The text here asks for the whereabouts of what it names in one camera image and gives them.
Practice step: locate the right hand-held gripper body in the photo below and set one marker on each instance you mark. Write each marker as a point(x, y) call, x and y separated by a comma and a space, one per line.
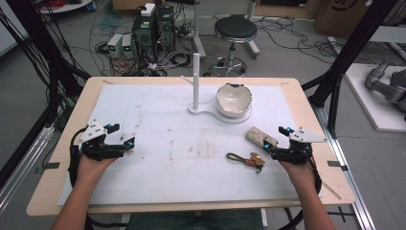
point(298, 150)

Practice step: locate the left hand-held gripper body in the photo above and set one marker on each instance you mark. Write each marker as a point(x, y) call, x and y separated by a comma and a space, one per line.
point(95, 147)

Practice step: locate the wooden block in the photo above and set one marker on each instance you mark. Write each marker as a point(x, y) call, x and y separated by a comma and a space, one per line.
point(258, 134)

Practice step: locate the person's left hand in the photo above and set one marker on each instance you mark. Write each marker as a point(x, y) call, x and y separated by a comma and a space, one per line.
point(93, 167)

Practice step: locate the person's right hand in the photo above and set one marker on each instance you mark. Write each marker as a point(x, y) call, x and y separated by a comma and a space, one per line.
point(297, 174)

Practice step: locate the black tape strip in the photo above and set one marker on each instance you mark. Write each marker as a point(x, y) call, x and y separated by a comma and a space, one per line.
point(336, 164)
point(51, 165)

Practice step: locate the white table mat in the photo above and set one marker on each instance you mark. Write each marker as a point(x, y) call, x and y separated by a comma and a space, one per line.
point(166, 166)

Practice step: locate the white eggshell-shaped bowl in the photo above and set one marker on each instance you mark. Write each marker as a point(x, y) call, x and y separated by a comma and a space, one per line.
point(232, 100)

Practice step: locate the light wooden table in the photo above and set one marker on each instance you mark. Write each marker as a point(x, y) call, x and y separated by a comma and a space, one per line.
point(48, 195)

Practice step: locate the white platform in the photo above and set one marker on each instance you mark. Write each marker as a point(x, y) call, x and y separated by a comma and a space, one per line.
point(367, 105)

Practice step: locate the grey power supply unit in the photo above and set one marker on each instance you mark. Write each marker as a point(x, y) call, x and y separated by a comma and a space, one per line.
point(127, 44)
point(114, 44)

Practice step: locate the person's legs in jeans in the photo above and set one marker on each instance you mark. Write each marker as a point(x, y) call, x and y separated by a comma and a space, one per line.
point(194, 221)

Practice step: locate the black computer tower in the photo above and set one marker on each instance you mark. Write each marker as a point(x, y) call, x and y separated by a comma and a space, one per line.
point(153, 32)

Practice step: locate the black round stool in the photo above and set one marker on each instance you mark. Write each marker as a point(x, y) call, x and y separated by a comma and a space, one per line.
point(235, 28)

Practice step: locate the white box on computer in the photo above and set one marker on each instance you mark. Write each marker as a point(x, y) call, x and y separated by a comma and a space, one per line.
point(148, 9)

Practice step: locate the cardboard box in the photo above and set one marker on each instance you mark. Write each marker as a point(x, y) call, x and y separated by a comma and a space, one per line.
point(348, 16)

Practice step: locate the aluminium rail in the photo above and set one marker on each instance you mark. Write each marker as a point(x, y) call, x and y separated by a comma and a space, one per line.
point(22, 163)
point(354, 182)

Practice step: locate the white stand with post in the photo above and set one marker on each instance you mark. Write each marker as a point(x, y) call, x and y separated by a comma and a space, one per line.
point(196, 80)

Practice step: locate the black metal frame post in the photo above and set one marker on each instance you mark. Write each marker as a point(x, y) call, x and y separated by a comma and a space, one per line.
point(351, 48)

